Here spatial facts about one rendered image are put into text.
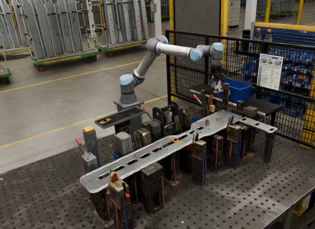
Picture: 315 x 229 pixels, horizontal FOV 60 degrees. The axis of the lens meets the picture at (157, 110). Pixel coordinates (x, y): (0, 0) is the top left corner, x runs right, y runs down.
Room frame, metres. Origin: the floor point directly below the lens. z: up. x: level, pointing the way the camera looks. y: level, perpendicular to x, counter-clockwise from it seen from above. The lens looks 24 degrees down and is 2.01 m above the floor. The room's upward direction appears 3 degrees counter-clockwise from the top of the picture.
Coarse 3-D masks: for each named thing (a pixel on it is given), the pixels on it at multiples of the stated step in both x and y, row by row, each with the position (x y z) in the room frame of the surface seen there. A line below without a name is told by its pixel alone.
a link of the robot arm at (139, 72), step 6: (162, 36) 2.22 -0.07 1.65; (162, 42) 2.15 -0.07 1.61; (150, 54) 2.21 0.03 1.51; (156, 54) 2.19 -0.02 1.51; (144, 60) 2.25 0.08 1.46; (150, 60) 2.22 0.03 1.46; (138, 66) 2.31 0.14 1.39; (144, 66) 2.25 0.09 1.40; (138, 72) 2.28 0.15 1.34; (144, 72) 2.28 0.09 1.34; (138, 78) 2.28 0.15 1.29; (144, 78) 2.37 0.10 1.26; (138, 84) 2.31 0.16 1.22
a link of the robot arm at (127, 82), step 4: (124, 76) 2.24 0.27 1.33; (128, 76) 2.23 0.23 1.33; (132, 76) 2.23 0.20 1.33; (120, 80) 2.20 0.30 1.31; (124, 80) 2.18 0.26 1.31; (128, 80) 2.19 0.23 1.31; (132, 80) 2.21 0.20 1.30; (136, 80) 2.27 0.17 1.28; (120, 84) 2.21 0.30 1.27; (124, 84) 2.18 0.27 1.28; (128, 84) 2.18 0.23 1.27; (132, 84) 2.21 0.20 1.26; (136, 84) 2.27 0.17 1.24; (120, 88) 2.22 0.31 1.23; (124, 88) 2.18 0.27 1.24; (128, 88) 2.18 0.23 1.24; (132, 88) 2.20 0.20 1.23; (124, 92) 2.18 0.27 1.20; (128, 92) 2.18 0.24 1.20
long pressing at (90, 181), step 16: (224, 112) 2.10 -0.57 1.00; (192, 128) 1.84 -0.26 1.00; (208, 128) 1.83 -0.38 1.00; (224, 128) 1.83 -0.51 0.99; (160, 144) 1.64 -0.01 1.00; (176, 144) 1.63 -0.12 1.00; (128, 160) 1.46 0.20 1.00; (144, 160) 1.45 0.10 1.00; (96, 176) 1.32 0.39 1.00; (96, 192) 1.19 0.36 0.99
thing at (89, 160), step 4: (84, 156) 1.46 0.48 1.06; (88, 156) 1.45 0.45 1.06; (92, 156) 1.45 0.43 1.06; (84, 160) 1.42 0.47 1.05; (88, 160) 1.40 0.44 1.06; (92, 160) 1.41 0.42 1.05; (96, 160) 1.43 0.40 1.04; (84, 164) 1.43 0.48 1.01; (88, 164) 1.40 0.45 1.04; (92, 164) 1.41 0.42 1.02; (96, 164) 1.43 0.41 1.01; (84, 168) 1.45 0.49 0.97; (88, 168) 1.40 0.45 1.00; (92, 168) 1.41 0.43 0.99; (96, 168) 1.42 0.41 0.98; (88, 172) 1.40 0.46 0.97; (92, 196) 1.41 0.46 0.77; (92, 200) 1.43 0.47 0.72
